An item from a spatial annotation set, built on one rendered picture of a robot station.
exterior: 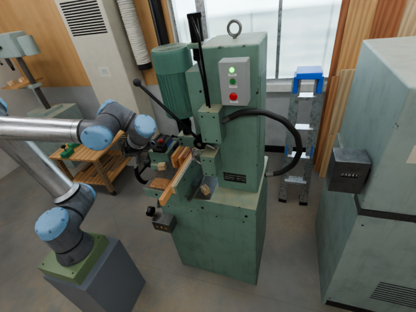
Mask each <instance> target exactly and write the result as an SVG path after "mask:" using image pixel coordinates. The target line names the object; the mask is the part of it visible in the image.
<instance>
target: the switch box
mask: <svg viewBox="0 0 416 312"><path fill-rule="evenodd" d="M218 65H219V77H220V89H221V97H222V105H235V106H248V103H249V101H250V100H251V92H250V57H237V58H222V59H221V60H220V61H219V63H218ZM230 67H234V68H235V72H233V73H231V72H230V71H229V68H230ZM228 74H236V76H228ZM231 78H234V79H236V84H234V85H237V88H229V85H232V84H230V79H231ZM231 93H236V94H237V96H238V97H237V99H236V100H235V101H238V103H230V101H232V100H231V99H230V97H229V96H230V94H231Z"/></svg>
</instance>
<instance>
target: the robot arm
mask: <svg viewBox="0 0 416 312"><path fill-rule="evenodd" d="M7 111H8V107H7V104H6V103H5V101H4V100H3V99H2V98H0V148H2V150H3V151H5V153H6V154H8V155H9V156H10V157H11V158H12V159H13V160H14V161H15V162H17V163H18V164H19V165H20V166H21V167H22V168H23V169H24V170H25V171H26V172H27V173H28V174H29V175H30V176H32V177H33V178H34V179H35V180H36V181H37V182H38V183H40V184H41V185H42V186H43V187H44V188H45V189H46V190H47V191H48V192H49V193H50V194H51V195H52V196H53V199H52V201H53V202H54V203H55V204H56V205H57V207H54V208H52V209H51V210H48V211H46V212H45V213H43V214H42V215H41V216H40V217H39V218H38V221H37V222H36V224H35V231H36V233H37V235H38V236H39V238H40V239H42V240H43V241H44V242H45V243H46V244H47V245H48V246H49V247H50V248H51V249H52V250H53V251H54V252H55V255H56V260H57V262H59V263H60V265H62V266H66V267H69V266H73V265H76V264H78V263H80V262H81V261H83V260H84V259H85V258H86V257H87V256H88V255H89V254H90V252H91V251H92V249H93V246H94V239H93V237H92V236H91V235H90V234H89V233H87V232H83V231H82V230H81V229H80V225H81V223H82V222H83V220H84V219H85V216H86V215H87V213H88V212H89V210H90V208H91V206H92V205H93V204H94V201H95V198H96V193H95V191H94V190H93V188H92V187H91V186H89V185H87V184H85V183H84V184H82V183H78V182H72V181H71V180H70V179H69V178H68V177H67V176H66V175H65V174H64V173H63V172H62V171H61V170H60V169H59V168H58V167H57V166H56V165H55V164H54V163H53V162H52V161H51V159H50V158H49V157H48V156H47V155H46V154H45V153H44V152H43V151H42V150H41V149H40V148H39V147H38V146H37V145H36V144H35V143H34V141H37V142H60V143H72V144H83V145H85V146H86V147H87V148H89V149H92V150H97V151H99V150H104V149H106V148H107V147H108V146H109V145H110V144H111V143H112V141H113V139H114V138H115V136H116V135H117V133H118V132H119V130H122V131H124V132H126V133H127V134H128V137H127V139H124V140H123V141H121V143H120V146H121V152H122V155H123V158H126V157H131V156H132V155H136V156H133V157H132V158H131V161H130V162H128V163H127V166H134V168H137V166H138V164H139V163H140V160H141V149H154V148H156V145H155V141H154V140H153V139H151V137H152V136H153V135H154V134H155V131H156V128H157V125H156V123H155V121H154V119H153V118H152V117H151V116H149V115H138V114H137V113H135V112H133V111H131V110H129V109H128V108H126V107H124V106H122V105H120V104H119V103H118V102H116V101H114V100H111V99H108V100H106V101H105V102H104V103H103V104H102V105H101V107H100V108H99V110H98V112H97V117H96V118H95V119H56V118H30V117H16V116H9V115H8V114H7Z"/></svg>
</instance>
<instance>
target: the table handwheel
mask: <svg viewBox="0 0 416 312"><path fill-rule="evenodd" d="M151 163H152V162H151V160H150V157H149V153H147V158H146V159H145V160H144V167H143V168H142V170H141V171H140V172H139V167H138V166H139V165H138V166H137V168H134V174H135V177H136V179H137V180H138V182H140V183H141V184H147V182H148V181H149V180H143V179H142V178H141V176H140V175H141V173H142V172H143V171H144V170H145V169H146V168H147V167H149V168H151V167H150V165H151Z"/></svg>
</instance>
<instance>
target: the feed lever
mask: <svg viewBox="0 0 416 312"><path fill-rule="evenodd" d="M133 84H134V85H135V86H136V87H140V88H141V89H142V90H143V91H144V92H145V93H146V94H148V95H149V96H150V97H151V98H152V99H153V100H154V101H155V102H157V103H158V104H159V105H160V106H161V107H162V108H163V109H164V110H165V111H166V112H167V113H168V114H169V115H170V116H172V117H173V118H174V119H175V120H176V121H177V122H178V123H179V124H180V125H182V127H184V128H185V130H187V131H188V132H189V133H190V134H191V135H192V136H193V137H194V138H195V140H194V142H193V144H194V146H195V147H196V148H197V149H200V150H202V149H204V148H205V147H206V146H207V147H209V148H211V149H213V150H215V149H216V147H215V146H213V145H211V144H209V143H204V142H202V136H201V134H198V135H195V133H193V132H192V130H190V129H189V128H188V127H187V126H186V125H185V124H184V123H183V122H182V121H180V120H179V119H178V118H177V117H176V116H175V115H174V114H173V113H172V112H171V111H170V110H169V109H168V108H167V107H166V106H164V105H163V104H162V103H161V102H160V101H159V100H158V99H157V98H155V97H154V96H153V95H152V94H151V93H150V92H149V91H148V90H147V89H146V88H145V87H144V86H143V85H142V84H141V80H140V79H138V78H136V79H134V80H133Z"/></svg>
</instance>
